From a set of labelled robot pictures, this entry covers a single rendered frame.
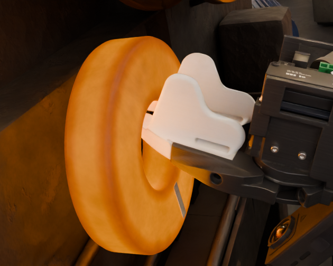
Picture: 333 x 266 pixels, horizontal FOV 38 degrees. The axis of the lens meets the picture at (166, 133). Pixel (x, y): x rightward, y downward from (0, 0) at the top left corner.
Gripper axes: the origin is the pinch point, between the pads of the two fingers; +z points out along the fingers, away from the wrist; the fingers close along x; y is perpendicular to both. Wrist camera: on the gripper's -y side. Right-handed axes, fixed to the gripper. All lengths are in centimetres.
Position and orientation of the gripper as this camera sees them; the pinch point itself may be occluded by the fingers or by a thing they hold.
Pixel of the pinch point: (138, 121)
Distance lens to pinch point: 35.3
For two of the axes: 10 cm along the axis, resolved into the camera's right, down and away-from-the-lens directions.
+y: 0.7, -8.4, -5.4
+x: -3.4, 4.9, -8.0
